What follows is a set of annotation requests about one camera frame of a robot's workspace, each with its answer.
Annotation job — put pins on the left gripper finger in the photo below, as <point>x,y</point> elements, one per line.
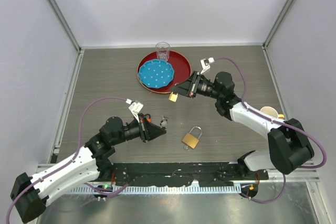
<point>152,136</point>
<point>151,127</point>

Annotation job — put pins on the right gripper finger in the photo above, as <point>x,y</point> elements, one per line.
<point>187,84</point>
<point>182,89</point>

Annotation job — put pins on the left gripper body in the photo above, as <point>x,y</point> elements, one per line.
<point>143,127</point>

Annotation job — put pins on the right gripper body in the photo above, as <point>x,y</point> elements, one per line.
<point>195,86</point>

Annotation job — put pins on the black white keychain charm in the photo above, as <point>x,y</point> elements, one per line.
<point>164,122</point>

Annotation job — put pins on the small brass padlock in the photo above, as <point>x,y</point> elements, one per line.
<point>173,96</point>

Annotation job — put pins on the large brass padlock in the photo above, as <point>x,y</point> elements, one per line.
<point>191,140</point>

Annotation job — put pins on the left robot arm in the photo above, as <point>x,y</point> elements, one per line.
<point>31,194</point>

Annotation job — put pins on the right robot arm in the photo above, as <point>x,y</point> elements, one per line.
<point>288,147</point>

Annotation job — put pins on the large padlock key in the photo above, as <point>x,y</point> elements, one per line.
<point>186,147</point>

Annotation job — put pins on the red round tray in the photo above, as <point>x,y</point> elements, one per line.
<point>181,66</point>

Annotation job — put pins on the blue dotted plate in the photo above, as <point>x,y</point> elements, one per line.
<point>156,73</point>

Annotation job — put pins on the clear plastic cup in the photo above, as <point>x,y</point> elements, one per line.
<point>162,51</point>

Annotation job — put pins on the yellow cream mug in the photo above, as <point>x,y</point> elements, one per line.
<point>271,112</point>

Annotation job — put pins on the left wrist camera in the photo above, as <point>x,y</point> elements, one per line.
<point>134,107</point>

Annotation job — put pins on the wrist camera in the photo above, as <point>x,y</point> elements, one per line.
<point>134,107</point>
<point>206,64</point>

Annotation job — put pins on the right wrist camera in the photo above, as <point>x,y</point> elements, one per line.
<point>206,64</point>

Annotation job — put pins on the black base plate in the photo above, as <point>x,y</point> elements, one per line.
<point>208,174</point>

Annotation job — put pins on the slotted cable duct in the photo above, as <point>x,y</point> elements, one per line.
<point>194,188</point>

